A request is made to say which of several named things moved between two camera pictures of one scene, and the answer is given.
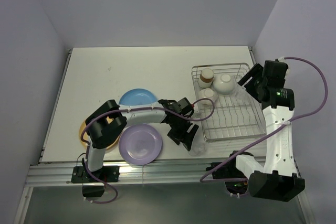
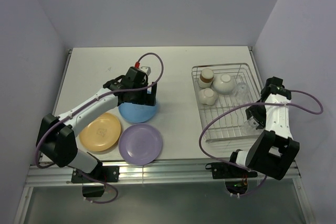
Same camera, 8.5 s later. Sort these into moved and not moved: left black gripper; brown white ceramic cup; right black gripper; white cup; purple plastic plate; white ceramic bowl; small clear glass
Moved: right black gripper; small clear glass; left black gripper
Not moved: brown white ceramic cup; white ceramic bowl; white cup; purple plastic plate
